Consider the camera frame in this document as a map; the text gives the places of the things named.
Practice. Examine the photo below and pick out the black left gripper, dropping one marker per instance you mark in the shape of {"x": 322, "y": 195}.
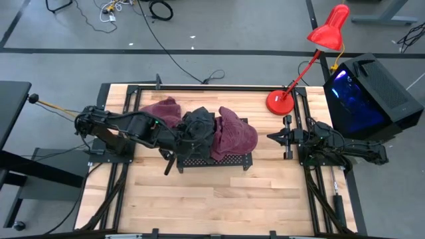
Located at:
{"x": 186, "y": 142}

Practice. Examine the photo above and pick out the black aluminium table frame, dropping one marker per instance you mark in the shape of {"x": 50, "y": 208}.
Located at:
{"x": 172, "y": 88}

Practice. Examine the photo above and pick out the black gas spring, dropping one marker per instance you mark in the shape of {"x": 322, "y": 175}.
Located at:
{"x": 339, "y": 206}

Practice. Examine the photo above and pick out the black side desk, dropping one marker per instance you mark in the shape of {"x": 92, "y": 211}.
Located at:
{"x": 13, "y": 106}

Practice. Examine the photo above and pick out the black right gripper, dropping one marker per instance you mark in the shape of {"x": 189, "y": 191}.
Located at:
{"x": 300, "y": 136}

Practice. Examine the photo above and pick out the yellow rod with black knob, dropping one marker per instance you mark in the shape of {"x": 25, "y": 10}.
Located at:
{"x": 33, "y": 98}

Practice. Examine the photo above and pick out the red desk lamp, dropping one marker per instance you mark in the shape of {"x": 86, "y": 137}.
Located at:
{"x": 280, "y": 103}

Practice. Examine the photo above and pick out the black computer case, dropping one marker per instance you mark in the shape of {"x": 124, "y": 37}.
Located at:
{"x": 382, "y": 86}

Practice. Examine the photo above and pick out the grey desk base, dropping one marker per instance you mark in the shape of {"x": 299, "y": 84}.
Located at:
{"x": 382, "y": 18}

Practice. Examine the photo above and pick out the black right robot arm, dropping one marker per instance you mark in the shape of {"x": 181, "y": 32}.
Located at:
{"x": 358, "y": 147}

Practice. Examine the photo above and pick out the black perforated metal stand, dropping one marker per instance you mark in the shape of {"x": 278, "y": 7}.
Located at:
{"x": 229, "y": 160}

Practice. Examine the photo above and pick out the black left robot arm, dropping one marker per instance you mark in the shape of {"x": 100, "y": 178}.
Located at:
{"x": 126, "y": 121}

